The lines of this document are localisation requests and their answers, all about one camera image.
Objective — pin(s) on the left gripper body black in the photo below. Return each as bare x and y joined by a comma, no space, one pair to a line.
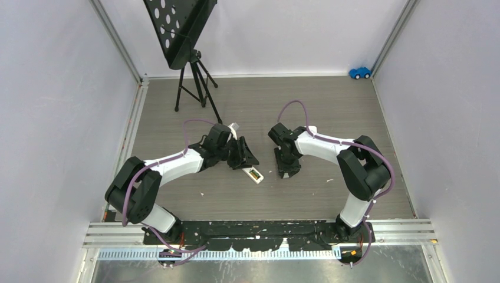
236,155

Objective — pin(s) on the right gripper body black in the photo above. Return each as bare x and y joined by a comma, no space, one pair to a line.
286,164

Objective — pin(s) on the gold green AAA battery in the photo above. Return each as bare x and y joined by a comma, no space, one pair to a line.
255,175

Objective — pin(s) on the long white remote control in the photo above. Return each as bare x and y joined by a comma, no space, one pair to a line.
247,169

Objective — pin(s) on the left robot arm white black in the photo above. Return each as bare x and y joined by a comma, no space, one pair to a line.
134,189

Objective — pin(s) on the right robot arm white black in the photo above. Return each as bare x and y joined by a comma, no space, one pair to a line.
365,170

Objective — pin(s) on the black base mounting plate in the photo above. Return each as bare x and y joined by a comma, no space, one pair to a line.
259,236

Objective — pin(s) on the blue toy car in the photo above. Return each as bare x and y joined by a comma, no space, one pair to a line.
358,73

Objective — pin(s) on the black music stand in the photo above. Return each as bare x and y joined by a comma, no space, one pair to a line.
178,26

